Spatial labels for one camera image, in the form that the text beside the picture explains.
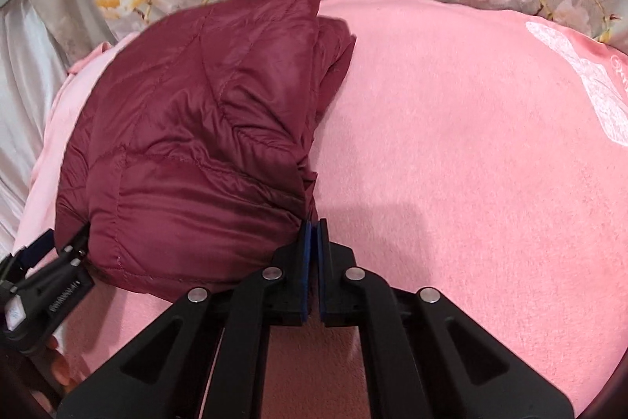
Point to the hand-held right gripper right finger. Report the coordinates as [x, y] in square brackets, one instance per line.
[324, 281]

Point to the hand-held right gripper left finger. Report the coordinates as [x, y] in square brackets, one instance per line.
[306, 262]

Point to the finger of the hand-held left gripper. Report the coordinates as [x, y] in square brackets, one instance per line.
[73, 254]
[34, 247]

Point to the maroon quilted puffer jacket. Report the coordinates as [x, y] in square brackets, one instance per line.
[196, 129]

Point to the person's left hand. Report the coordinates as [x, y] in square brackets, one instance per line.
[60, 362]

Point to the white satin sheet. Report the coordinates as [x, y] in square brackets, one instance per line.
[24, 80]

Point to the pink fleece blanket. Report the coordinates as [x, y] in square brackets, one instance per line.
[441, 154]

